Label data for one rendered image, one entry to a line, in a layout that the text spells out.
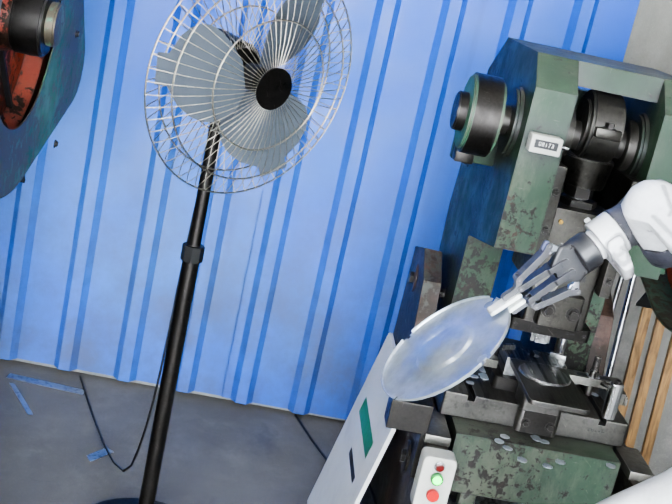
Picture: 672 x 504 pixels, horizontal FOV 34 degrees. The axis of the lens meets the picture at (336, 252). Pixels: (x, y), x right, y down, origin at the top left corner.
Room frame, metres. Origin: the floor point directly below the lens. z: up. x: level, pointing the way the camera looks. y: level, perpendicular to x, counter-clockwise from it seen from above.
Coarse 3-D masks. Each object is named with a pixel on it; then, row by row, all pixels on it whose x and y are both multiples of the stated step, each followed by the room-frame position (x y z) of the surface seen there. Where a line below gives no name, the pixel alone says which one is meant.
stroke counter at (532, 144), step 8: (528, 136) 2.40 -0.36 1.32; (536, 136) 2.37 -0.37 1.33; (544, 136) 2.37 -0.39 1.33; (552, 136) 2.39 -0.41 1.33; (528, 144) 2.39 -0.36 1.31; (536, 144) 2.37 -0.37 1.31; (544, 144) 2.37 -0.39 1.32; (560, 144) 2.38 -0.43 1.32; (536, 152) 2.37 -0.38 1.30; (544, 152) 2.37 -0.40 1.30; (552, 152) 2.38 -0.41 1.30
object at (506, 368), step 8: (504, 352) 2.54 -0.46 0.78; (512, 352) 2.54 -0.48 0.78; (520, 352) 2.56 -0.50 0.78; (528, 352) 2.57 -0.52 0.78; (536, 352) 2.58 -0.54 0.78; (544, 352) 2.60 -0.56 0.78; (504, 360) 2.52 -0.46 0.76; (528, 360) 2.51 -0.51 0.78; (536, 360) 2.52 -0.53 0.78; (544, 360) 2.54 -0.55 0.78; (552, 360) 2.55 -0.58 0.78; (560, 360) 2.56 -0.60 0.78; (504, 368) 2.50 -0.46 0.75
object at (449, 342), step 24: (456, 312) 2.11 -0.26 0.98; (480, 312) 2.06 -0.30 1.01; (504, 312) 2.01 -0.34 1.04; (432, 336) 2.08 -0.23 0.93; (456, 336) 2.01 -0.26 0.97; (480, 336) 1.97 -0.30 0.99; (504, 336) 1.92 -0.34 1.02; (408, 360) 2.04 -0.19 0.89; (432, 360) 1.98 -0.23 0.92; (456, 360) 1.94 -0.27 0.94; (384, 384) 2.01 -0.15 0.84; (408, 384) 1.96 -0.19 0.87; (432, 384) 1.91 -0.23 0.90; (456, 384) 1.87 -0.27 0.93
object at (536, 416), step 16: (512, 368) 2.45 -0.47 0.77; (528, 368) 2.44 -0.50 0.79; (544, 368) 2.46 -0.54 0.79; (560, 368) 2.50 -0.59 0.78; (528, 384) 2.34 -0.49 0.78; (544, 384) 2.37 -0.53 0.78; (560, 384) 2.38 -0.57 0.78; (528, 400) 2.26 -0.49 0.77; (544, 400) 2.27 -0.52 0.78; (560, 400) 2.29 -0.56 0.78; (576, 400) 2.31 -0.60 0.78; (528, 416) 2.37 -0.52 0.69; (544, 416) 2.38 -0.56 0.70; (528, 432) 2.38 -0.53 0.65; (544, 432) 2.38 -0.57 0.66
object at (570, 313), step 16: (560, 208) 2.47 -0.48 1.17; (576, 208) 2.51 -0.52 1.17; (592, 208) 2.53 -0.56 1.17; (560, 224) 2.47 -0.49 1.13; (576, 224) 2.47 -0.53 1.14; (560, 240) 2.47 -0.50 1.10; (592, 272) 2.48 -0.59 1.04; (528, 288) 2.48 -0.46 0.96; (592, 288) 2.48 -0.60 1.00; (560, 304) 2.44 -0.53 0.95; (576, 304) 2.44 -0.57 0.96; (528, 320) 2.47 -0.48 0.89; (544, 320) 2.44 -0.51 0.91; (560, 320) 2.44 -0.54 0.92; (576, 320) 2.44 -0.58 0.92
